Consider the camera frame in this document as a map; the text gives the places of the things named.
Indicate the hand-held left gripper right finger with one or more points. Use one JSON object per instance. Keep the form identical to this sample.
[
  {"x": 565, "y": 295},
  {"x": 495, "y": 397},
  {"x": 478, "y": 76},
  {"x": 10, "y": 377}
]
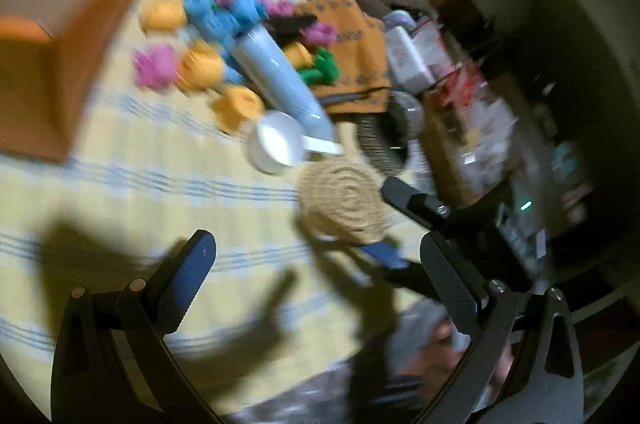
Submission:
[{"x": 447, "y": 284}]

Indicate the black woven belt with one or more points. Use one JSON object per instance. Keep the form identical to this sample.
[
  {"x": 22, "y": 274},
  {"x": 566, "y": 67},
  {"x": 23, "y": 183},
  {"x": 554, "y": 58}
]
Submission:
[{"x": 380, "y": 143}]

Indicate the orange cardboard box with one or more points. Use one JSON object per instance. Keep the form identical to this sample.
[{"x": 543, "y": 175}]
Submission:
[{"x": 60, "y": 53}]

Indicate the pile of coloured hair curlers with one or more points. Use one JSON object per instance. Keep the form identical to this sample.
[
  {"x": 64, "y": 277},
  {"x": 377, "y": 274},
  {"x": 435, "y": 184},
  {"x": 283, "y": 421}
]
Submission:
[{"x": 200, "y": 66}]

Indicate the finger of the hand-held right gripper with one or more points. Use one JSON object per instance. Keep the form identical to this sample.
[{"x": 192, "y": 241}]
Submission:
[
  {"x": 385, "y": 255},
  {"x": 412, "y": 200}
]

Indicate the white tissue box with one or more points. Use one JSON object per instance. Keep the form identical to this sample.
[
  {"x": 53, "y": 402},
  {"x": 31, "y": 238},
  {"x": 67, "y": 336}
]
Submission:
[{"x": 407, "y": 58}]

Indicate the yellow plaid tablecloth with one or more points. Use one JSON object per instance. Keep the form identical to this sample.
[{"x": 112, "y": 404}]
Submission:
[{"x": 150, "y": 184}]

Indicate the beige spiral hairbrush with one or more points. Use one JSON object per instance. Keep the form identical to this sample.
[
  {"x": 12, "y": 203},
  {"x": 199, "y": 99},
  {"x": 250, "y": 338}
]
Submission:
[{"x": 345, "y": 199}]

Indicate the orange patterned socks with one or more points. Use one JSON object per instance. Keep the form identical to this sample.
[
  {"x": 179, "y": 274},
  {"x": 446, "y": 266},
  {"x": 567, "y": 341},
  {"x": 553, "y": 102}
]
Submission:
[{"x": 360, "y": 38}]

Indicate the white measuring scoop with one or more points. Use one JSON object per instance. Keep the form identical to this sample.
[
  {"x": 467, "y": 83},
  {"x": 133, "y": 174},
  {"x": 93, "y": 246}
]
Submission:
[{"x": 277, "y": 141}]

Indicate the purple round container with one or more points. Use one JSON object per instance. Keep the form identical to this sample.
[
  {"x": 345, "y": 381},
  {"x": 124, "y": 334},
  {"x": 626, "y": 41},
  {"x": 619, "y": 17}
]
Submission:
[{"x": 400, "y": 18}]

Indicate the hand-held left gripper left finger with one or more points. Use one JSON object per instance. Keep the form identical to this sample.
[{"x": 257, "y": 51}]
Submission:
[{"x": 182, "y": 276}]

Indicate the pale blue lotion tube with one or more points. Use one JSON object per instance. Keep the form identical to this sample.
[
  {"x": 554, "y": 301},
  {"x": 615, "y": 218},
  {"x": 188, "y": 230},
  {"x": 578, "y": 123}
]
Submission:
[{"x": 280, "y": 73}]

